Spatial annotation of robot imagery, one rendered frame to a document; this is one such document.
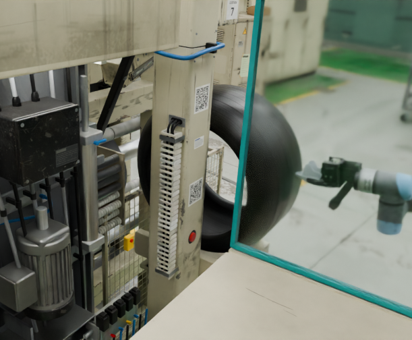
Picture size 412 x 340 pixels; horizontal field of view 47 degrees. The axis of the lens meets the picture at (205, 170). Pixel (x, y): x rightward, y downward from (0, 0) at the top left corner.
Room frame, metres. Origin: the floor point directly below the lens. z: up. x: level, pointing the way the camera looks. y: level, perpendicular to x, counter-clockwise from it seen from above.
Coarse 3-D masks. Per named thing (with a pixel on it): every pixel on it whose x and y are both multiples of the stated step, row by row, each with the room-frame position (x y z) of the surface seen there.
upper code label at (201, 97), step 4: (208, 84) 1.34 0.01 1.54; (196, 88) 1.28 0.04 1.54; (200, 88) 1.30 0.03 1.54; (204, 88) 1.32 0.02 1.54; (208, 88) 1.34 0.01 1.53; (196, 92) 1.28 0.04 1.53; (200, 92) 1.30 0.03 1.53; (204, 92) 1.32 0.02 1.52; (208, 92) 1.34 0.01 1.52; (196, 96) 1.28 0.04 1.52; (200, 96) 1.30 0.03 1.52; (204, 96) 1.32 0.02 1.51; (208, 96) 1.34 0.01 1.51; (196, 100) 1.28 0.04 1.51; (200, 100) 1.30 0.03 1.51; (204, 100) 1.32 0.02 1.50; (208, 100) 1.34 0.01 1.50; (196, 104) 1.28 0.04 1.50; (200, 104) 1.30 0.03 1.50; (204, 104) 1.32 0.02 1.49; (196, 108) 1.29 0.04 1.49; (200, 108) 1.30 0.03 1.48; (204, 108) 1.32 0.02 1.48; (196, 112) 1.29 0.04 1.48
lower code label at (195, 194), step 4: (200, 180) 1.33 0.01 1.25; (192, 184) 1.29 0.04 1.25; (196, 184) 1.31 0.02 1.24; (200, 184) 1.33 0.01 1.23; (192, 188) 1.29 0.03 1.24; (196, 188) 1.31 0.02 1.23; (200, 188) 1.33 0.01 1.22; (192, 192) 1.29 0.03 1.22; (196, 192) 1.31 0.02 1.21; (200, 192) 1.33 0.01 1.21; (192, 196) 1.29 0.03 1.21; (196, 196) 1.31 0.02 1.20; (200, 196) 1.34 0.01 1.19; (192, 200) 1.30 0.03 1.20; (196, 200) 1.32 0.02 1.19; (188, 204) 1.28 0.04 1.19
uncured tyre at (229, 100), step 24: (216, 96) 1.51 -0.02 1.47; (240, 96) 1.55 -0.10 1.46; (216, 120) 1.44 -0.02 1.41; (240, 120) 1.43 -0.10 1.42; (144, 144) 1.58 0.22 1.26; (240, 144) 1.39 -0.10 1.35; (144, 168) 1.57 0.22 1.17; (144, 192) 1.58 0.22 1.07; (216, 216) 1.70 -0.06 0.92; (216, 240) 1.41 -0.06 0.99
